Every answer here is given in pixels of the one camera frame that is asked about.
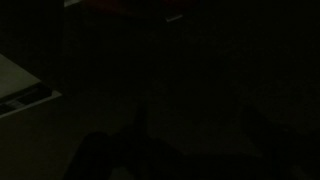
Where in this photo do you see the small white strip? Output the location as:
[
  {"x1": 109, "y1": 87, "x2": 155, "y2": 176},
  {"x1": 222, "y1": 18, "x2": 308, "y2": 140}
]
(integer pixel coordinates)
[{"x1": 165, "y1": 13, "x2": 184, "y2": 23}]

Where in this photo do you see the white side table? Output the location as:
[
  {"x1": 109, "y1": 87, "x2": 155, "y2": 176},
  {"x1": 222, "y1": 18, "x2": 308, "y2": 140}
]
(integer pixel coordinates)
[{"x1": 0, "y1": 53, "x2": 63, "y2": 119}]

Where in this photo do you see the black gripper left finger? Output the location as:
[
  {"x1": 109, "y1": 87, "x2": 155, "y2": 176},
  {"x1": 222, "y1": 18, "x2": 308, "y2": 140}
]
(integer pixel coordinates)
[{"x1": 63, "y1": 105, "x2": 149, "y2": 180}]

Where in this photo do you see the flat grey keypad remote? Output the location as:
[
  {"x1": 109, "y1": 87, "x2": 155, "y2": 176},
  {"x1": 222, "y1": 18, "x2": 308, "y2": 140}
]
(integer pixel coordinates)
[{"x1": 0, "y1": 82, "x2": 53, "y2": 115}]

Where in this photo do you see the orange cloth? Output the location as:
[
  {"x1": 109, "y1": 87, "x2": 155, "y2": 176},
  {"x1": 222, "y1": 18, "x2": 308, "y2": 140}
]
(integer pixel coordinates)
[{"x1": 83, "y1": 0, "x2": 201, "y2": 10}]

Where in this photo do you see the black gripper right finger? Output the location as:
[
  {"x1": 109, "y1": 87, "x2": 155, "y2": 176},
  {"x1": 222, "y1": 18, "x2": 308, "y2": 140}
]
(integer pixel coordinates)
[{"x1": 241, "y1": 104, "x2": 313, "y2": 180}]

